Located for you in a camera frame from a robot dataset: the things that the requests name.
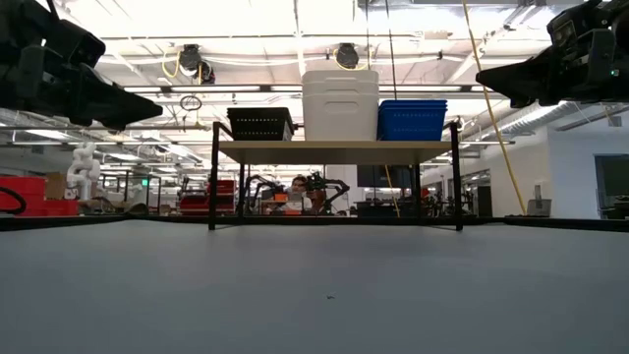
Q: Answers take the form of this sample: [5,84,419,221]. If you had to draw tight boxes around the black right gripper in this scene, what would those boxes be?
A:
[475,28,629,109]

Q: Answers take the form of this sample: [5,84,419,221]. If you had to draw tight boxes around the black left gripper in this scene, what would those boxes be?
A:
[0,46,163,132]

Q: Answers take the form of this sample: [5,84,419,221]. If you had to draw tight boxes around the black slotted plastic basket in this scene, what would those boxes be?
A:
[227,112,295,143]

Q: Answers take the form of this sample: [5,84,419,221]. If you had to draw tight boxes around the white plastic basket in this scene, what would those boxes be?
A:
[302,70,379,84]
[303,92,378,143]

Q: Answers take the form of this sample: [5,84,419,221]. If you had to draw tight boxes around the wooden shelf with black legs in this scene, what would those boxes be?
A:
[208,120,464,232]

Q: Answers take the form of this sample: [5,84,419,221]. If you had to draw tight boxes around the cardboard box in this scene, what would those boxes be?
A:
[44,172,68,201]

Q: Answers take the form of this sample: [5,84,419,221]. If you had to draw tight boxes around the red storage bins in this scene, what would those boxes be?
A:
[0,175,80,218]
[179,179,238,215]

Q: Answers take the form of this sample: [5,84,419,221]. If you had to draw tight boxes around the person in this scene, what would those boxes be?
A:
[288,175,315,215]

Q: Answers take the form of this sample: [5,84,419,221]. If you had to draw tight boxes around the blue-grey table mat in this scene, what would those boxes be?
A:
[0,219,629,354]

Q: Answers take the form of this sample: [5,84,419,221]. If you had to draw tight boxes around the silver ventilation duct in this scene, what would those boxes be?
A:
[495,100,591,143]

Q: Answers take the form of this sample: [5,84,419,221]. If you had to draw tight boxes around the yellow hanging cable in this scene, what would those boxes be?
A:
[460,0,528,216]

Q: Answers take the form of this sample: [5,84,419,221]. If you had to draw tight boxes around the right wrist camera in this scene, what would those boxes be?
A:
[546,3,591,48]

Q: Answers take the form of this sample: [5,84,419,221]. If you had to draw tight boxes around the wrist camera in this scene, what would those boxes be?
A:
[61,20,107,68]
[546,3,591,48]

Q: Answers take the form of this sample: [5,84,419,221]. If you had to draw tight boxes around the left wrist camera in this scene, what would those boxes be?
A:
[61,20,107,68]

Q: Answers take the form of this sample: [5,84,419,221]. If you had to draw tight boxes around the ceiling cable reel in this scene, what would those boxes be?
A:
[332,42,370,72]
[161,42,217,86]

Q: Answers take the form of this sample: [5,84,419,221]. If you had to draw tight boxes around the black hanging cable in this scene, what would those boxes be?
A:
[384,0,397,102]

